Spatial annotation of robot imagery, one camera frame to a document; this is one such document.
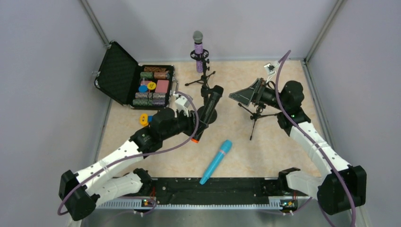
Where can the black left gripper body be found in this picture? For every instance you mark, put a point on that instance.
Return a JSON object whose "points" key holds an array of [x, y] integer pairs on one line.
{"points": [[194, 122]]}

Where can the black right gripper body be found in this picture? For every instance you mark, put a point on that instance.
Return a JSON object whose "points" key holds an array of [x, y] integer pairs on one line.
{"points": [[259, 95]]}

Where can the round base clip stand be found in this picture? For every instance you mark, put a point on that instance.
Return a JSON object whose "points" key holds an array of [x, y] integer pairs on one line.
{"points": [[205, 93]]}

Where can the black orange-tipped microphone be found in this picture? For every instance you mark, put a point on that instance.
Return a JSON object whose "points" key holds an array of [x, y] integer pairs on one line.
{"points": [[215, 94]]}

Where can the purple glitter microphone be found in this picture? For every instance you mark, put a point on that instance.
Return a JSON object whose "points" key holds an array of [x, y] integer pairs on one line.
{"points": [[198, 49]]}

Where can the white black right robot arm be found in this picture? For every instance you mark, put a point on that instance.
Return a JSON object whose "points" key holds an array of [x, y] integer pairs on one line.
{"points": [[341, 185]]}

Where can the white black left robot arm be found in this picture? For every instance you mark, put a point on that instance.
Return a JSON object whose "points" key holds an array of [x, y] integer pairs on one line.
{"points": [[81, 192]]}

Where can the small black tripod stand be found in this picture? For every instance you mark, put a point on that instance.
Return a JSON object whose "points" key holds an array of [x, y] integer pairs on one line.
{"points": [[256, 115]]}

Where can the yellow blue toy block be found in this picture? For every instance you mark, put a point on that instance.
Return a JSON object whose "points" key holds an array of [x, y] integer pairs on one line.
{"points": [[145, 119]]}

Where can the purple black poker chip row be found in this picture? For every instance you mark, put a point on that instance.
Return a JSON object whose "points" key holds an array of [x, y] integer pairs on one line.
{"points": [[149, 102]]}

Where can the blue tan poker chip row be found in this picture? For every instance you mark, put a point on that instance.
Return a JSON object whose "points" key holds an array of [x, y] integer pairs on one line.
{"points": [[150, 95]]}

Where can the red playing card deck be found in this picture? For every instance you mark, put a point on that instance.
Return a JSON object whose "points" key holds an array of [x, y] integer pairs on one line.
{"points": [[162, 86]]}

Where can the yellow big blind button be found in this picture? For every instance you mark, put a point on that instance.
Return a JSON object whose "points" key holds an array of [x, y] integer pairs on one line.
{"points": [[151, 86]]}

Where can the blue round button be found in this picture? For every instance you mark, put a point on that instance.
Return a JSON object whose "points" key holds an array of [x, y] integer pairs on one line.
{"points": [[143, 88]]}

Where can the turquoise toy microphone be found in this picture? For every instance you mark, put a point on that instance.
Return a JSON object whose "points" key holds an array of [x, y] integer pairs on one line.
{"points": [[222, 152]]}

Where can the black poker chip case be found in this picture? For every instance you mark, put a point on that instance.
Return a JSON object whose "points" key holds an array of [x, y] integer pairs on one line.
{"points": [[119, 77]]}

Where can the green poker chip row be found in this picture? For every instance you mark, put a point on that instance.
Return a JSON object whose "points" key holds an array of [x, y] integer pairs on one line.
{"points": [[154, 75]]}

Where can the orange brown poker chip row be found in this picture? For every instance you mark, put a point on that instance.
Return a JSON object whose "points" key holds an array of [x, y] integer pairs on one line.
{"points": [[155, 69]]}

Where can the shock mount tripod stand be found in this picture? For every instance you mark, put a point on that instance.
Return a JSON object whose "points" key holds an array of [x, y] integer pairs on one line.
{"points": [[203, 57]]}

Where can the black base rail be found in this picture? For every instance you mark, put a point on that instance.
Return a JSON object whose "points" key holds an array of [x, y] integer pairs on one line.
{"points": [[220, 191]]}

